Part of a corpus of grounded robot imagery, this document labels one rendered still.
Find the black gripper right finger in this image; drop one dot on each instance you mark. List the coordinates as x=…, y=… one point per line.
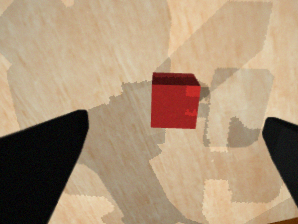
x=281, y=138

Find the red block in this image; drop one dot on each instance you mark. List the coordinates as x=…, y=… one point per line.
x=175, y=100

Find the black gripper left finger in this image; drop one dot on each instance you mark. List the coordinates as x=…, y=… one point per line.
x=35, y=165

